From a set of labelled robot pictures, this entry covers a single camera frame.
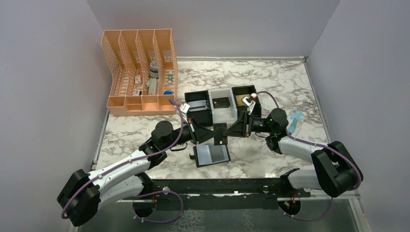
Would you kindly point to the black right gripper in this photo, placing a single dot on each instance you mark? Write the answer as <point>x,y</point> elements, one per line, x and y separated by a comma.
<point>238,129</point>

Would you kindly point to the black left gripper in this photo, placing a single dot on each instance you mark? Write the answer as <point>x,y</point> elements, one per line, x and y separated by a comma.
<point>201,134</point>

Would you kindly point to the black credit card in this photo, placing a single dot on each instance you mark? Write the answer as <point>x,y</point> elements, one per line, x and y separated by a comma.
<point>223,102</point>
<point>219,138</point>

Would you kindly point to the black leather card holder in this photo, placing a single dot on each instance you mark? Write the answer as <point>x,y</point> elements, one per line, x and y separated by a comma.
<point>201,155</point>

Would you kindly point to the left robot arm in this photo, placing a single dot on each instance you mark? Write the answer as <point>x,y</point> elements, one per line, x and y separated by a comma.
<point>85,193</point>

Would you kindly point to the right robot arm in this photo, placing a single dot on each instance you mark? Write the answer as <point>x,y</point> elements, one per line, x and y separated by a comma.
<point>334,170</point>

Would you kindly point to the white middle card bin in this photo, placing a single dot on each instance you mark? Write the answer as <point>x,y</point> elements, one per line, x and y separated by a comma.
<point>227,114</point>

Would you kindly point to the black card back side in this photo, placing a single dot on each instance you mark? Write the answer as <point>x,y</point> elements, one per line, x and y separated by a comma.
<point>219,153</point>

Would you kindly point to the silver card in left bin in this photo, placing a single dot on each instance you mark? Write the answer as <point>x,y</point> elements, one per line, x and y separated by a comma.
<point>199,105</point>

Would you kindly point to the gold credit card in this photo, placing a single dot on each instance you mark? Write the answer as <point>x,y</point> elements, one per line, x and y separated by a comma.
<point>239,99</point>

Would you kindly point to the blue nail clipper package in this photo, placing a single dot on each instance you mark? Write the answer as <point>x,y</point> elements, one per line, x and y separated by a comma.
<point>296,119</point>

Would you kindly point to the green white small tube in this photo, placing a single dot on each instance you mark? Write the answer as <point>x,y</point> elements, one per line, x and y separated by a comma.
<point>170,78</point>

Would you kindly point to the grey flat box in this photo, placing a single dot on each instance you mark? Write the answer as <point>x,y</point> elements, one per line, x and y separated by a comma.
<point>152,85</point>

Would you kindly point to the red white small box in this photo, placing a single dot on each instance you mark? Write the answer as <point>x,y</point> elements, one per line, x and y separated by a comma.
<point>136,92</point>

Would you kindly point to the peach plastic file organizer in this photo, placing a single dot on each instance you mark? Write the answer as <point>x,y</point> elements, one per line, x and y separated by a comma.
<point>128,54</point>

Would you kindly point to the black mounting rail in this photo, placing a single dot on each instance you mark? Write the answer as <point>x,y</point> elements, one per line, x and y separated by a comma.
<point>226,193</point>

